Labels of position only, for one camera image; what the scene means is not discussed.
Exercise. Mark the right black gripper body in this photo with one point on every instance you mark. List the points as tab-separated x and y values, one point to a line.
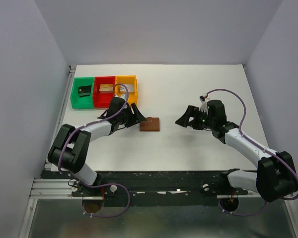
203	119

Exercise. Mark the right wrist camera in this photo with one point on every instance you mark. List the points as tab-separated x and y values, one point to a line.
204	103

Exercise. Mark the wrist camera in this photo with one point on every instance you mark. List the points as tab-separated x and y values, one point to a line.
204	103
123	96

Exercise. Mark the yellow plastic bin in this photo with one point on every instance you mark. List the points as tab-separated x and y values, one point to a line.
128	79

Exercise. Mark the silver card in yellow bin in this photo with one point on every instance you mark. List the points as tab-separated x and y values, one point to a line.
127	87

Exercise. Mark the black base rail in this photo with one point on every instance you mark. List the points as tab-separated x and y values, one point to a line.
164	188

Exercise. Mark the aluminium frame rail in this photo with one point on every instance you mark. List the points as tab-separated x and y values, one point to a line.
53	188

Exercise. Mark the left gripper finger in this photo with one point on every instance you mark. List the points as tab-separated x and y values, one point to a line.
108	113
138	117

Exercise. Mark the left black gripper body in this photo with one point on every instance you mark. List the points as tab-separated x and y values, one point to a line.
127	117

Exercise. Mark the red plastic bin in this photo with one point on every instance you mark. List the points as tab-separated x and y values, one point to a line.
100	99

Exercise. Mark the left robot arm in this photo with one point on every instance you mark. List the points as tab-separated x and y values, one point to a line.
70	147

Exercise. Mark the brown leather card holder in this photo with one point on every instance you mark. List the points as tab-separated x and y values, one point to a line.
150	124

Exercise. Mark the gold card in red bin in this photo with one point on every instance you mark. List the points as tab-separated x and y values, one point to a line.
106	88

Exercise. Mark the black card in green bin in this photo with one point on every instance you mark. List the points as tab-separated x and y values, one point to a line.
84	91

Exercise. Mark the green plastic bin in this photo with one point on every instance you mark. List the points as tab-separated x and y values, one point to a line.
82	102

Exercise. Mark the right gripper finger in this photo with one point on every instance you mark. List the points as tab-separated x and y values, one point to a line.
183	121
197	127

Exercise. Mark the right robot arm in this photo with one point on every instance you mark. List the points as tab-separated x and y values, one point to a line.
275	175

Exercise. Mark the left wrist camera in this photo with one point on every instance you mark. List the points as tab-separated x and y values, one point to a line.
123	96

